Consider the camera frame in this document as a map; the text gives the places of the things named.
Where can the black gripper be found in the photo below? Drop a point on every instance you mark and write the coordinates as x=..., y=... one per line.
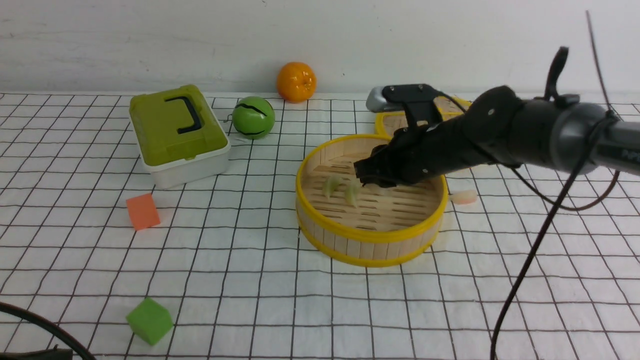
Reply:
x=477, y=137

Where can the green dumpling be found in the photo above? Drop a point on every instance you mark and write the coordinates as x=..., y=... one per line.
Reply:
x=352, y=192
x=330, y=185

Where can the pink dumpling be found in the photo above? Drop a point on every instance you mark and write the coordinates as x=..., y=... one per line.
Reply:
x=464, y=197

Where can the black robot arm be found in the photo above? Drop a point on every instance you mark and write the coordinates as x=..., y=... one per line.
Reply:
x=556, y=134

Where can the bamboo steamer lid yellow rim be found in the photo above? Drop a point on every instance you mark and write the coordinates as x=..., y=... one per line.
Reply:
x=386, y=123

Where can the bamboo steamer tray yellow rim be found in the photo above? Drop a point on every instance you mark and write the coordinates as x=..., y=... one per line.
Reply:
x=390, y=226

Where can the orange toy fruit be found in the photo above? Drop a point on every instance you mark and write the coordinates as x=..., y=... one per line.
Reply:
x=296, y=82

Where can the green toy watermelon ball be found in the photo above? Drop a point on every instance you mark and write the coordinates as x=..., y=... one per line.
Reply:
x=253, y=117

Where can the green lidded storage box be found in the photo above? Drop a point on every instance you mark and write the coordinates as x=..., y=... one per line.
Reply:
x=180, y=139

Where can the white grid tablecloth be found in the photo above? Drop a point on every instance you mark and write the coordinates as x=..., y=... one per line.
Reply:
x=227, y=260

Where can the orange foam cube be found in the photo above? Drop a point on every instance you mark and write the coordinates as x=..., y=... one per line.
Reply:
x=142, y=212

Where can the green foam cube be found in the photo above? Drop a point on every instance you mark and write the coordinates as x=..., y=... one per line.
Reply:
x=150, y=321

